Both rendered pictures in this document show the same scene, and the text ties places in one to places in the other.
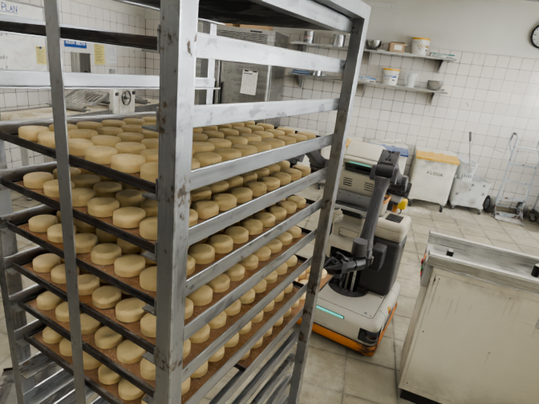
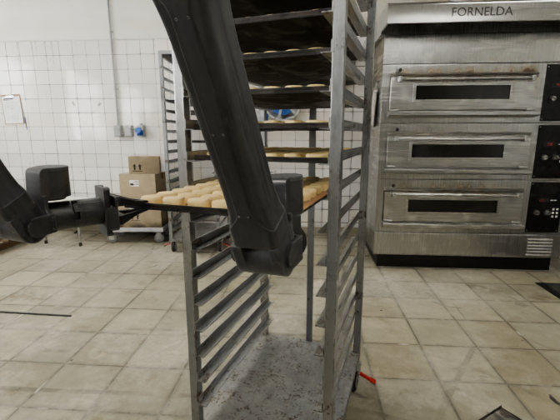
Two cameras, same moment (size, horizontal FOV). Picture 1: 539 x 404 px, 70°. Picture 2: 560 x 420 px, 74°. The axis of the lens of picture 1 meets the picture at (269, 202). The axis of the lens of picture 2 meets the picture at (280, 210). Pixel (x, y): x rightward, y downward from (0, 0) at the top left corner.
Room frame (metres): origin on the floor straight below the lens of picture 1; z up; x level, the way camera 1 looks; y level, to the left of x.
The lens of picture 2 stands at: (2.14, -0.05, 1.11)
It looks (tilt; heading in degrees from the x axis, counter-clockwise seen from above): 11 degrees down; 172
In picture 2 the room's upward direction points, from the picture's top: straight up
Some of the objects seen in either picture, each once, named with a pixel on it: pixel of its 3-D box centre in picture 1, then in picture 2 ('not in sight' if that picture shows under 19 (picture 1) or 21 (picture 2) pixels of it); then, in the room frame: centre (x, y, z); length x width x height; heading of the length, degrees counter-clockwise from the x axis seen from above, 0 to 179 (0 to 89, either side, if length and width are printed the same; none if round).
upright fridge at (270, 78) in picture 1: (228, 103); not in sight; (5.84, 0.79, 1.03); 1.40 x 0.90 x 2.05; 77
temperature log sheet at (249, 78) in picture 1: (249, 82); not in sight; (5.33, 0.46, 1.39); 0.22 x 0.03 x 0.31; 77
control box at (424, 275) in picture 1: (427, 264); not in sight; (1.81, -0.86, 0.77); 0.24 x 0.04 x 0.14; 160
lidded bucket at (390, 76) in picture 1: (390, 76); not in sight; (5.68, -1.46, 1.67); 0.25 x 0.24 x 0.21; 77
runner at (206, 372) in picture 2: not in sight; (242, 330); (0.75, 0.01, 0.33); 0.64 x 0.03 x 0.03; 152
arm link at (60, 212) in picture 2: (356, 261); (57, 212); (1.37, -0.38, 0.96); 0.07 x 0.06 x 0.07; 122
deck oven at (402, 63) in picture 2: not in sight; (457, 147); (-0.93, 1.99, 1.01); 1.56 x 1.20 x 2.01; 77
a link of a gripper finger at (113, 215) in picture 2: (330, 269); (127, 209); (1.30, -0.26, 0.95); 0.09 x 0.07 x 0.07; 122
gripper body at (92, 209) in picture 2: (344, 265); (91, 212); (1.34, -0.32, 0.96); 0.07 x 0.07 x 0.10; 32
